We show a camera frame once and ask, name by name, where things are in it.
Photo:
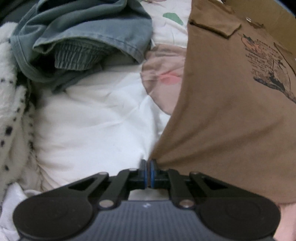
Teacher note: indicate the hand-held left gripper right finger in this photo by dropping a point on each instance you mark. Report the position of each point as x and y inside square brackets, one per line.
[153, 172]

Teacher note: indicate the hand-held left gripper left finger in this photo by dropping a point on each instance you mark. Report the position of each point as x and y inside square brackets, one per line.
[143, 172]

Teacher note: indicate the brown t-shirt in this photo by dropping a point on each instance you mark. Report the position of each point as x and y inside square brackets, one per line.
[219, 104]

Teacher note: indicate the white bear printed blanket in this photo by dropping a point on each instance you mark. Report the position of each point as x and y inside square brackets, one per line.
[92, 115]

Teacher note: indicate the blue-grey denim pants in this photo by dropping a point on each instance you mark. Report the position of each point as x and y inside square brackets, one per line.
[92, 23]

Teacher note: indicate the white fluffy dotted cloth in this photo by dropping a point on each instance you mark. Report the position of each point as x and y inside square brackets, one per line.
[9, 81]

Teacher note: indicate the brown cardboard sheet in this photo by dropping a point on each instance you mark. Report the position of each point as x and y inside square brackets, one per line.
[266, 16]

